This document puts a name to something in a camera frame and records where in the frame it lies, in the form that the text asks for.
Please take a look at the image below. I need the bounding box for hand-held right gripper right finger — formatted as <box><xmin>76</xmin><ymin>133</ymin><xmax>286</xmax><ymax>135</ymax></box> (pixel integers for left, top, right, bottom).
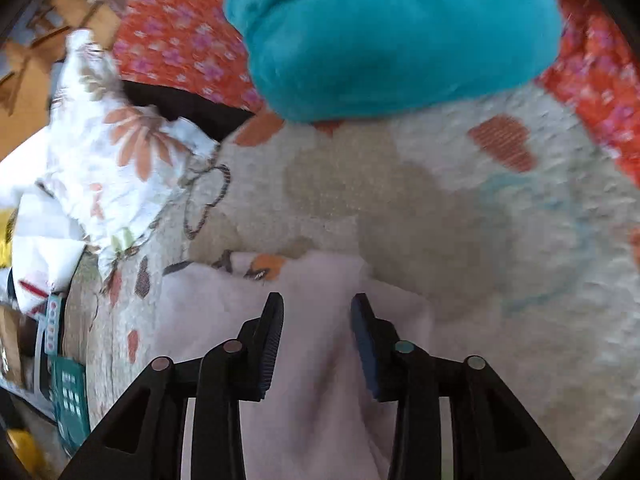
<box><xmin>350</xmin><ymin>294</ymin><xmax>578</xmax><ymax>480</ymax></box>

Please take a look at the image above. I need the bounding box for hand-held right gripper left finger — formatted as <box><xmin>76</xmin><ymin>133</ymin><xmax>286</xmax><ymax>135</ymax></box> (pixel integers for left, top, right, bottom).
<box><xmin>59</xmin><ymin>292</ymin><xmax>285</xmax><ymax>480</ymax></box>

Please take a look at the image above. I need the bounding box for pink embroidered sweater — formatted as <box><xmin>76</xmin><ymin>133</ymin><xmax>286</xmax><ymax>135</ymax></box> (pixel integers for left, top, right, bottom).
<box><xmin>150</xmin><ymin>250</ymin><xmax>436</xmax><ymax>480</ymax></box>

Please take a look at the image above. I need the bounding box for cream patterned blanket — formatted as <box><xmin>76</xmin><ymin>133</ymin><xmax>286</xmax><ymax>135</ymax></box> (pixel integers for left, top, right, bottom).
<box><xmin>62</xmin><ymin>77</ymin><xmax>640</xmax><ymax>480</ymax></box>

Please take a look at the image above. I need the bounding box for green printed box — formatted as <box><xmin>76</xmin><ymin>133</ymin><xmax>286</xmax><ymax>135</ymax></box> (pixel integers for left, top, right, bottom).
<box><xmin>49</xmin><ymin>357</ymin><xmax>92</xmax><ymax>453</ymax></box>

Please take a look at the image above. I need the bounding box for paper strip with coloured dots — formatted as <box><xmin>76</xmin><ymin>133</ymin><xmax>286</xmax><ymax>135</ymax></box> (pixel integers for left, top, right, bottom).
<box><xmin>44</xmin><ymin>294</ymin><xmax>65</xmax><ymax>356</ymax></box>

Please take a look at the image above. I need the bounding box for white plastic bag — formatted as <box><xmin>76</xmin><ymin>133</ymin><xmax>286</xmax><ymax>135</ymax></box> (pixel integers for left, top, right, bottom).
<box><xmin>7</xmin><ymin>192</ymin><xmax>86</xmax><ymax>317</ymax></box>

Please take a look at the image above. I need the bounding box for white floral pillow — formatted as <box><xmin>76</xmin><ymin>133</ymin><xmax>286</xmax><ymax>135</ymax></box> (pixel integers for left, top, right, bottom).
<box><xmin>10</xmin><ymin>29</ymin><xmax>221</xmax><ymax>276</ymax></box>

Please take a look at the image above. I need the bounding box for black cloth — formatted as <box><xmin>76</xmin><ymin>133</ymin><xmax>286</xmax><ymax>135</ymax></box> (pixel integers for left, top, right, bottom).
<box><xmin>122</xmin><ymin>80</ymin><xmax>256</xmax><ymax>143</ymax></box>

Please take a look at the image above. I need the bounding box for yellow plastic bag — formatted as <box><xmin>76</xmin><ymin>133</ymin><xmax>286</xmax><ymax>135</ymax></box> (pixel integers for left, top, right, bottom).
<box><xmin>0</xmin><ymin>207</ymin><xmax>16</xmax><ymax>270</ymax></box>

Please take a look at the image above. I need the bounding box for orange floral quilt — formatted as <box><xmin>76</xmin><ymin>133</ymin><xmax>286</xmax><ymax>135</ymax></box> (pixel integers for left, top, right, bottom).
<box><xmin>111</xmin><ymin>0</ymin><xmax>640</xmax><ymax>186</ymax></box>

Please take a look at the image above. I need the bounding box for teal folded fleece garment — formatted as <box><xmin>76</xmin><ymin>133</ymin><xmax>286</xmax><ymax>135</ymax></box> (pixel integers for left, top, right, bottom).
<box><xmin>223</xmin><ymin>0</ymin><xmax>565</xmax><ymax>123</ymax></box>

